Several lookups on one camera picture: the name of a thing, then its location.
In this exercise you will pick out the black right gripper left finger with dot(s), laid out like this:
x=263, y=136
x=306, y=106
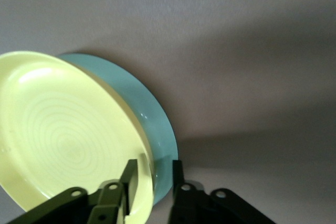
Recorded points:
x=105, y=203

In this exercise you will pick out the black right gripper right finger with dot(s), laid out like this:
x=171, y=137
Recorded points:
x=194, y=205

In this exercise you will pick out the yellow round plate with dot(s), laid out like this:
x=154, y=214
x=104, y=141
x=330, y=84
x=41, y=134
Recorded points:
x=65, y=129

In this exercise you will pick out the pale green round plate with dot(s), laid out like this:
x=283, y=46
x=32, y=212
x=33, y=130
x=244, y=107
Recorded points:
x=136, y=98

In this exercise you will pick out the brown table cover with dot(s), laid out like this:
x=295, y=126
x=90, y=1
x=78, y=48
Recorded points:
x=236, y=51

